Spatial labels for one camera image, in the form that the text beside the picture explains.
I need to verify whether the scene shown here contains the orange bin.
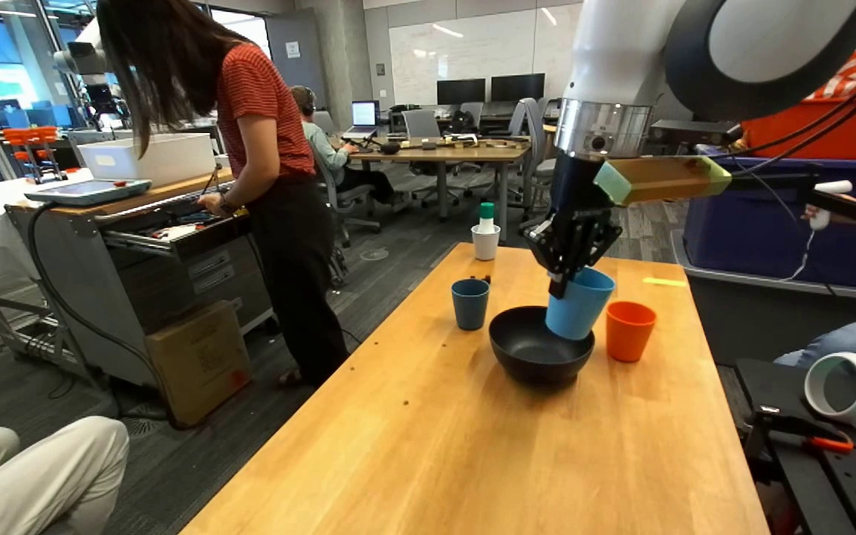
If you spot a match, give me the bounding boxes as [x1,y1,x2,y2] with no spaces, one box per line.
[743,100,856,160]

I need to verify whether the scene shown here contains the orange cup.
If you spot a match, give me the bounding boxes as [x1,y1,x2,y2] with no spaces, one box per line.
[606,300,655,364]

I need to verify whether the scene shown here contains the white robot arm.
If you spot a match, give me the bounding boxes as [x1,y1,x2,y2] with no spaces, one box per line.
[526,0,856,298]

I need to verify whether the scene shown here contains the blue storage bin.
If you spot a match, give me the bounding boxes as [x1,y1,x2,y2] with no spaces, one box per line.
[681,158,856,294]

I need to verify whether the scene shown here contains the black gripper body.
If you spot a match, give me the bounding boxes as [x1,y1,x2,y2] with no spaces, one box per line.
[526,155,618,261]

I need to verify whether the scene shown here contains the wooden office desk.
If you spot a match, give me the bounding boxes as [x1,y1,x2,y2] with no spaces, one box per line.
[354,141,528,227]

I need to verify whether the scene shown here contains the seated person beige pants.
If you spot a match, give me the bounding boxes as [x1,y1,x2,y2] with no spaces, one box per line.
[0,416,129,535]

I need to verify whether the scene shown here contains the cardboard box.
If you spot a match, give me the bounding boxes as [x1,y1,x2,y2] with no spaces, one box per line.
[146,300,251,427]

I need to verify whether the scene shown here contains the yellow tape strip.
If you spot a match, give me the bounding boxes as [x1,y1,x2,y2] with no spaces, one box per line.
[642,276,688,289]

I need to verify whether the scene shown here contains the light blue cup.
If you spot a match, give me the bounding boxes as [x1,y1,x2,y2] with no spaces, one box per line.
[547,268,615,343]

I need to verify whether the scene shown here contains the black bowl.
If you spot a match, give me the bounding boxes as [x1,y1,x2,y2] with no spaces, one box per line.
[486,306,593,383]

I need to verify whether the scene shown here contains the white tape roll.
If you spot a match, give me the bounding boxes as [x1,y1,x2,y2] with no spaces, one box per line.
[801,352,856,427]

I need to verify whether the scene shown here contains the woman in red shirt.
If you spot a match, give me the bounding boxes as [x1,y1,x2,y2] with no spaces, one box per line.
[97,0,346,387]

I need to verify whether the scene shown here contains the grey tool cabinet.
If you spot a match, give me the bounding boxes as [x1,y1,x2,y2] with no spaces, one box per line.
[6,170,273,387]

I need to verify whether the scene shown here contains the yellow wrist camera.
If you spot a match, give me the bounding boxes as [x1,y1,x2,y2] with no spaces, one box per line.
[593,155,731,206]

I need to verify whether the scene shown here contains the dark blue cup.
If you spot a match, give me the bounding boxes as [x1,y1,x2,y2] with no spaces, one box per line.
[450,280,486,329]

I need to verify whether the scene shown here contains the grey laptop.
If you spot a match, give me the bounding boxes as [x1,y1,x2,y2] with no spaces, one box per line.
[28,178,149,209]

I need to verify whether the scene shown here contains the seated person grey shirt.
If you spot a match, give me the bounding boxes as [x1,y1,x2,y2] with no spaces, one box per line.
[290,86,392,200]

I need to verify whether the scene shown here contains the white bottle green cap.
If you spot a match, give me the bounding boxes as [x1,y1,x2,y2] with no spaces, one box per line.
[470,203,498,261]

